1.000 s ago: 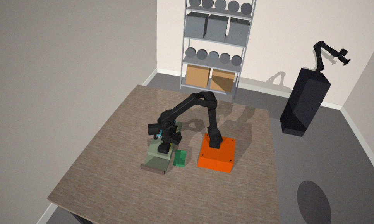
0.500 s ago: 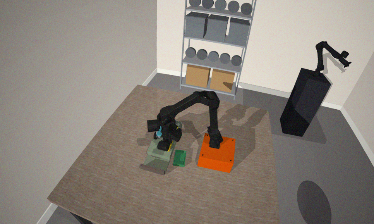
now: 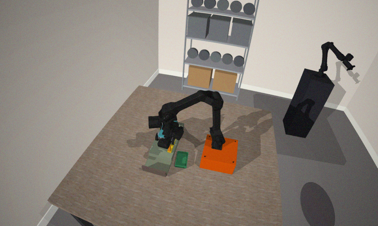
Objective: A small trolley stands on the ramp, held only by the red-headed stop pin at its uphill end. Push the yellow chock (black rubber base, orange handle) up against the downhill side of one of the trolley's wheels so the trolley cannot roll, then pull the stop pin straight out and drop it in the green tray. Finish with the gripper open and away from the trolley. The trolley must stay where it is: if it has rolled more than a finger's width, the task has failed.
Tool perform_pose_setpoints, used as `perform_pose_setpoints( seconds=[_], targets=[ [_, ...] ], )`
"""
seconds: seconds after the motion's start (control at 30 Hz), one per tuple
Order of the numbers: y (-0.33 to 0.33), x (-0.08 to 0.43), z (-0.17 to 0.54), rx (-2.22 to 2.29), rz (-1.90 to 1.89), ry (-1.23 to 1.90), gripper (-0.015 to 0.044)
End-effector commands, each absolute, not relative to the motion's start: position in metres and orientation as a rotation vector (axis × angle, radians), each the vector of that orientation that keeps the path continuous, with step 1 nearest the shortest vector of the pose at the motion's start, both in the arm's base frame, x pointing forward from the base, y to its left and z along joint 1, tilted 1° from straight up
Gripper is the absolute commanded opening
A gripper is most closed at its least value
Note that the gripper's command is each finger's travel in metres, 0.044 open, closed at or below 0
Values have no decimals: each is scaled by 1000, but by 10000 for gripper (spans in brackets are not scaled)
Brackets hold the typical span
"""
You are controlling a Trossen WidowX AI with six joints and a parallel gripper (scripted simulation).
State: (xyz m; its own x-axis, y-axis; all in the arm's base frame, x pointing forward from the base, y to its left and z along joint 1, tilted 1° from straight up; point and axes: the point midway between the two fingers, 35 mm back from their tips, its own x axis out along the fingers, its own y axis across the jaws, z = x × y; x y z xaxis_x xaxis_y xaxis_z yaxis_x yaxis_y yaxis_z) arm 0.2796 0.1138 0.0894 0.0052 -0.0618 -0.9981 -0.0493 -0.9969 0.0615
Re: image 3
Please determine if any yellow wedge chock with orange handle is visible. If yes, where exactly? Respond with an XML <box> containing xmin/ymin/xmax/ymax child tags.
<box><xmin>167</xmin><ymin>144</ymin><xmax>174</xmax><ymax>153</ymax></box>

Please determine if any small teal wheeled trolley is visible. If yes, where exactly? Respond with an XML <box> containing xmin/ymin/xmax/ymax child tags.
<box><xmin>155</xmin><ymin>123</ymin><xmax>176</xmax><ymax>145</ymax></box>

